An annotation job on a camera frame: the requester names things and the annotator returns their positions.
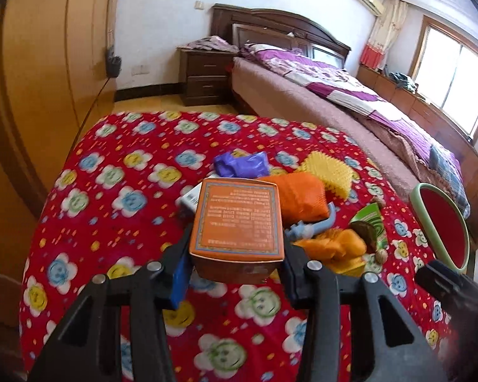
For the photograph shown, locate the orange cardboard box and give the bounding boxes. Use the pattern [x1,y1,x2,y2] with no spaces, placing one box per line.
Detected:
[189,178,285,285]

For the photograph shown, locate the red bin with green rim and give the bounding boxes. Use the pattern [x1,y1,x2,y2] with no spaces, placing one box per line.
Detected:
[408,183,476,277]

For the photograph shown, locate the blue plaid cloth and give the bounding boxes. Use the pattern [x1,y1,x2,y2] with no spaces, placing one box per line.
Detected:
[428,145,471,217]

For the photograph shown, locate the pink patterned clothes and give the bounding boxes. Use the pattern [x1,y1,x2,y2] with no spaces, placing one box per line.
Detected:
[187,36,240,53]

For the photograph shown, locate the small white box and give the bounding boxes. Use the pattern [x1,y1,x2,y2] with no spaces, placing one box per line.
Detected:
[177,185,203,211]

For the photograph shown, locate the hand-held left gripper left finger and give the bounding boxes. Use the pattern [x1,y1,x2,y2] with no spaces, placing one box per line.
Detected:
[26,223,196,382]

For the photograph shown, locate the wooden window cabinet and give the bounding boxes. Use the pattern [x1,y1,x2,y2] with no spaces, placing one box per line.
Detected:
[356,66,478,247]

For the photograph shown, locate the yellow spiky sponge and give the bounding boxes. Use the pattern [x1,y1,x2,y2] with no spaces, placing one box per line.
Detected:
[297,150,355,202]

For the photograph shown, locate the green snack packet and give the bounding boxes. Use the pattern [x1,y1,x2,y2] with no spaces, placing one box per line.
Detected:
[348,202,389,249]

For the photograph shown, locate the dark wooden nightstand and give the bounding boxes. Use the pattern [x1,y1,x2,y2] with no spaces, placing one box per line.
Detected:
[176,46,240,107]

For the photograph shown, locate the light wooden wardrobe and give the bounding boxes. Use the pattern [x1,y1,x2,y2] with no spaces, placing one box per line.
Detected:
[0,0,118,327]

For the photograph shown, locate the orange net bag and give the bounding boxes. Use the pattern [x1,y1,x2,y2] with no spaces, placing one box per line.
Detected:
[259,172,329,223]

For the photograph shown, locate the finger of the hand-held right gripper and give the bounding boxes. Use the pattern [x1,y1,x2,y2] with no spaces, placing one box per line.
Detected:
[416,260,478,307]

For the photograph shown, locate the brown round shell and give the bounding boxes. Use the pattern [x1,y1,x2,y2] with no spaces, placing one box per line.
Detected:
[352,222,378,248]

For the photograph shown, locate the dark wooden headboard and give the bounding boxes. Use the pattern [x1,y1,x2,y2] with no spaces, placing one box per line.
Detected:
[212,3,351,68]

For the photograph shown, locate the bed with pink bedspread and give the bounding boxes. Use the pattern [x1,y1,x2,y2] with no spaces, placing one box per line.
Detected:
[231,44,478,227]

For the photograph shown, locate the cream and red curtain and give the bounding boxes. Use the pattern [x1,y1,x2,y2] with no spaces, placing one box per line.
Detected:
[360,0,409,74]

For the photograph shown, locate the window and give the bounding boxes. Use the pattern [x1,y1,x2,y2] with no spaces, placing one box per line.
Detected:
[408,16,478,138]

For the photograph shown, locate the purple patterned quilt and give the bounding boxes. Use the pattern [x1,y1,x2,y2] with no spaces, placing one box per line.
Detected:
[241,43,463,176]

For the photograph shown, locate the dark clothes pile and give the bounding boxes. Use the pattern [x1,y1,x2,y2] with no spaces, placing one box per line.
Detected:
[388,71,419,93]

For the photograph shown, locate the purple plastic bag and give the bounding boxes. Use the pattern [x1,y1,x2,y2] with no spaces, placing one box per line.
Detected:
[213,150,267,179]

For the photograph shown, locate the red floral blanket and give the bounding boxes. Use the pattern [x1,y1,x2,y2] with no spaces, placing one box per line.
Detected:
[19,111,463,382]

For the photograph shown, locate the black cable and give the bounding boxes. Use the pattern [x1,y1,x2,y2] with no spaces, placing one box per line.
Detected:
[76,75,112,148]

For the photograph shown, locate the blue plastic hook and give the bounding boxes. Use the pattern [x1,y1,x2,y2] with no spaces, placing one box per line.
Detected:
[285,202,338,243]

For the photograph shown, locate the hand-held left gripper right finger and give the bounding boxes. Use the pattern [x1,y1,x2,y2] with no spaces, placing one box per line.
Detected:
[281,239,449,382]

